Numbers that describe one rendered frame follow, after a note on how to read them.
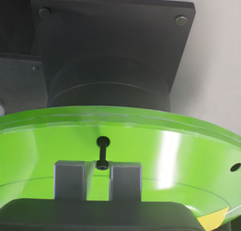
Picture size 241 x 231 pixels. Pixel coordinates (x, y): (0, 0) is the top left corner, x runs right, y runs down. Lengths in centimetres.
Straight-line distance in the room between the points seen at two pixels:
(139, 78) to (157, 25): 6
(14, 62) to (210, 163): 33
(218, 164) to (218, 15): 16
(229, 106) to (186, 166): 24
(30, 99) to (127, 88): 26
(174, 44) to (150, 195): 16
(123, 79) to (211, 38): 10
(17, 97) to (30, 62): 10
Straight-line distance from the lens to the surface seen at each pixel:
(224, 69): 38
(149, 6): 29
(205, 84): 39
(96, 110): 18
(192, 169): 21
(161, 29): 31
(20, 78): 50
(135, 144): 19
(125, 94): 30
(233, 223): 67
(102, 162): 18
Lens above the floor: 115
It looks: 34 degrees down
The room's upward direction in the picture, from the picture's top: 180 degrees counter-clockwise
